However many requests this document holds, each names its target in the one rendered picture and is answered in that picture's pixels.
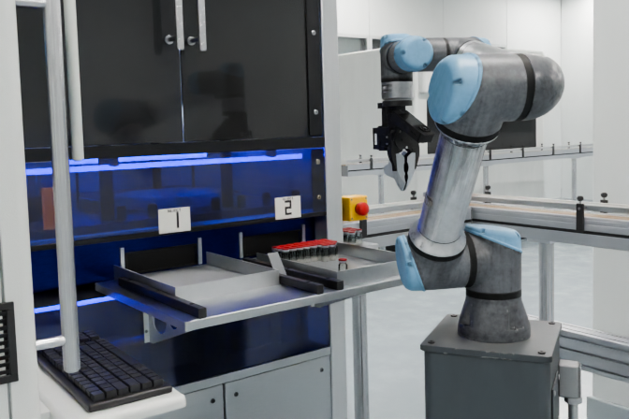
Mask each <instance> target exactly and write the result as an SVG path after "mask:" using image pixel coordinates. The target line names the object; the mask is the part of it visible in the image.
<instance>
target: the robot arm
mask: <svg viewBox="0 0 629 419"><path fill-rule="evenodd" d="M379 52H380V66H381V82H382V83H381V98H382V99H383V100H384V101H382V103H377V108H381V109H382V126H378V127H377V128H373V149H374V150H379V151H388V159H389V162H388V164H387V165H385V166H384V173H385V174H386V175H387V176H389V177H391V178H393V179H394V180H395V181H396V183H397V185H398V187H399V188H400V190H401V191H405V190H406V188H407V186H408V185H409V183H410V181H411V179H412V177H413V175H414V172H415V169H416V168H417V162H418V158H419V143H426V142H432V139H433V137H434V134H435V133H434V132H433V131H432V130H431V129H430V128H429V127H428V126H427V125H425V124H424V123H422V122H421V121H420V120H419V119H417V118H416V117H415V116H414V115H412V114H411V113H410V112H409V111H407V110H405V106H413V100H411V99H412V98H413V97H414V94H413V72H432V77H431V80H430V84H429V90H428V93H429V97H428V108H429V113H430V115H431V117H432V119H433V120H434V122H435V125H436V127H437V129H438V130H439V131H440V136H439V139H438V143H437V147H436V151H435V155H434V159H433V163H432V171H431V175H430V178H429V182H428V187H427V191H426V194H425V198H424V202H423V207H422V211H421V214H420V218H419V219H417V220H415V221H414V222H413V223H412V224H411V226H410V229H409V233H408V235H407V236H406V235H402V236H398V237H397V238H396V242H395V253H396V261H397V267H398V270H399V274H400V278H401V280H402V284H403V286H404V287H405V288H406V289H408V290H410V291H423V292H425V291H426V290H439V289H452V288H465V300H464V303H463V306H462V309H461V315H460V318H459V321H458V334H459V335H460V336H462V337H463V338H466V339H468V340H473V341H478V342H486V343H513V342H519V341H523V340H526V339H528V338H529V337H531V324H530V321H529V318H528V315H527V312H526V310H525V307H524V305H523V302H522V296H521V254H522V249H521V238H520V234H519V233H518V232H517V231H516V230H514V229H510V228H506V227H501V226H495V225H486V224H467V225H466V226H465V228H464V229H463V230H464V232H463V230H462V228H463V224H464V221H465V217H466V214H467V211H468V208H469V205H470V201H471V198H472V194H473V191H474V188H475V183H476V179H477V176H478V172H479V169H480V166H481V163H482V160H483V156H484V153H485V150H486V147H487V143H489V142H492V141H493V140H494V139H496V138H497V137H498V135H499V133H500V130H501V127H502V123H503V122H515V121H529V120H532V119H536V118H539V117H541V116H543V115H545V114H547V113H548V112H550V111H551V110H552V109H553V108H554V107H555V106H556V105H557V104H558V103H559V101H560V100H561V98H562V96H563V91H564V75H563V72H562V69H561V68H560V66H559V65H558V64H557V63H556V62H555V61H554V60H552V59H551V58H549V57H548V56H545V55H541V54H537V53H533V52H527V53H515V52H512V51H507V50H504V49H501V48H498V47H494V46H492V45H491V44H490V41H489V40H488V39H486V38H485V37H477V36H471V37H423V36H410V35H409V34H388V35H383V36H382V37H381V39H380V49H379ZM374 134H376V135H377V145H375V141H374ZM403 149H405V150H406V152H402V150H403ZM400 152H402V154H400Z"/></svg>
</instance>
